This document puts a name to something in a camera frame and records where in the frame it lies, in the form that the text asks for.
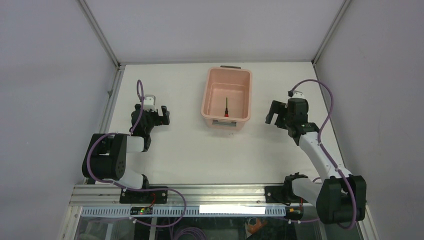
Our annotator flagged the red black screwdriver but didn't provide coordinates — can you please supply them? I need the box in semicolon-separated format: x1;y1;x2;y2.
224;97;229;118

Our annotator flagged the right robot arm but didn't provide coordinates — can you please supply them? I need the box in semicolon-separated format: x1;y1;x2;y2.
264;97;367;225

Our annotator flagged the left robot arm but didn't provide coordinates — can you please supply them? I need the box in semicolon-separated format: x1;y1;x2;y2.
81;104;170;203

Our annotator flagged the pink plastic bin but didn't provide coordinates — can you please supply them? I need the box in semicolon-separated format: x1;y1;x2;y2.
200;65;253;131

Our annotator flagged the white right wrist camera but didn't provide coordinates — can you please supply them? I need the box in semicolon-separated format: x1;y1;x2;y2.
291;91;306;99

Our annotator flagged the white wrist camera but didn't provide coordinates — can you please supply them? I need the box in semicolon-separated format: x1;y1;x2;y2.
291;91;306;99
142;94;157;112

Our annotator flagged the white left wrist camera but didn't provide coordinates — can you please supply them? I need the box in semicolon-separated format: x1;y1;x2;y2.
142;94;157;112

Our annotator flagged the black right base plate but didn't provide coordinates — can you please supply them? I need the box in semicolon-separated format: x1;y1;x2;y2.
264;184;308;206

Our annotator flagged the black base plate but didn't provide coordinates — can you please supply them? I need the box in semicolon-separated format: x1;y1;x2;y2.
264;184;308;206
119;186;169;205

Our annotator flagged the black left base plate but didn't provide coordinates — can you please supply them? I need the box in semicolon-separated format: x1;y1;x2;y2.
119;186;169;205

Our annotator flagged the aluminium front rail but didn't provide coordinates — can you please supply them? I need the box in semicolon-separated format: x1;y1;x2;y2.
68;183;368;208

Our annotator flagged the slotted cable duct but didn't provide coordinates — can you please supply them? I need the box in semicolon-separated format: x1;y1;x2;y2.
81;204;286;218

